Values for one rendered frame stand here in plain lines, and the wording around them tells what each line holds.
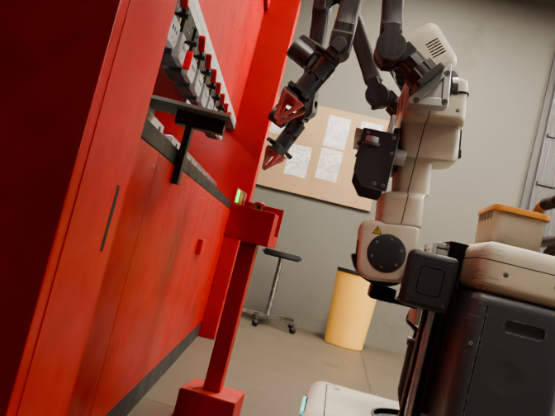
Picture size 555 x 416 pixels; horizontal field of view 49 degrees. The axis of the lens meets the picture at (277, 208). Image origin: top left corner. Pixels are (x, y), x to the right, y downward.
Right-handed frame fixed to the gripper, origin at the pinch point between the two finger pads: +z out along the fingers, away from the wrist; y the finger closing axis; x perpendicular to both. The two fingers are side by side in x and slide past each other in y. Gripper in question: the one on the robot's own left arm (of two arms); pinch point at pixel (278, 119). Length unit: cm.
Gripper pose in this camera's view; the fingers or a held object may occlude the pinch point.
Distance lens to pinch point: 163.6
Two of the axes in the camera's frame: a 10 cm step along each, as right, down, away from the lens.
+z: -6.5, 7.6, 0.0
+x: 7.5, 6.5, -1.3
